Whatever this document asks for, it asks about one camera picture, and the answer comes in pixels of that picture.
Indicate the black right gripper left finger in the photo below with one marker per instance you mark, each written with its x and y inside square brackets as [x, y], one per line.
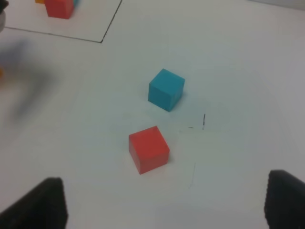
[44, 207]

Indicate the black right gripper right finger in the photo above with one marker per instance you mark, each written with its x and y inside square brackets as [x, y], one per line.
[284, 206]

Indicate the red template block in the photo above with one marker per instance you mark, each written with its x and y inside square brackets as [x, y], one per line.
[62, 9]

